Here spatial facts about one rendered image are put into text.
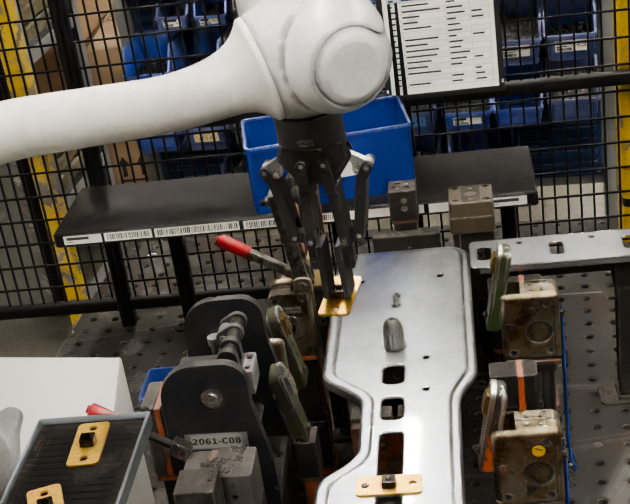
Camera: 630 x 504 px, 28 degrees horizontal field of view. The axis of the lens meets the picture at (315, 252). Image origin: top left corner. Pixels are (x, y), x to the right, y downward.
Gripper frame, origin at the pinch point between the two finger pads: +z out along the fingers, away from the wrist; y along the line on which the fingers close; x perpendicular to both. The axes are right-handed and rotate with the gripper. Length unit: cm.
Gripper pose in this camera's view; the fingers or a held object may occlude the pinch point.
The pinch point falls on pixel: (335, 266)
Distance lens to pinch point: 145.0
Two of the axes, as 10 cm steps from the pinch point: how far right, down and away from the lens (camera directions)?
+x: 2.1, -5.0, 8.4
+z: 1.6, 8.6, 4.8
